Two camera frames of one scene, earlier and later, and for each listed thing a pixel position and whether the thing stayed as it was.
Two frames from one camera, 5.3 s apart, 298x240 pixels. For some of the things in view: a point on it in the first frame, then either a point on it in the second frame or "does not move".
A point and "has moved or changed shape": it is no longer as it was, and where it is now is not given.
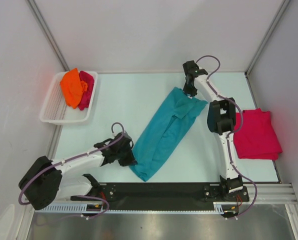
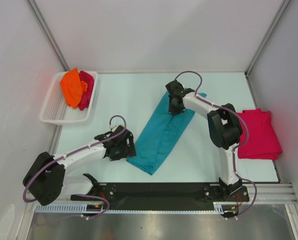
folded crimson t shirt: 257,138 does not move
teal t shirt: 164,133 has moved or changed shape
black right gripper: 192,92 -> 172,110
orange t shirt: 73,87 does not move
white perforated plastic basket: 56,110 does not move
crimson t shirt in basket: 89,79 does not move
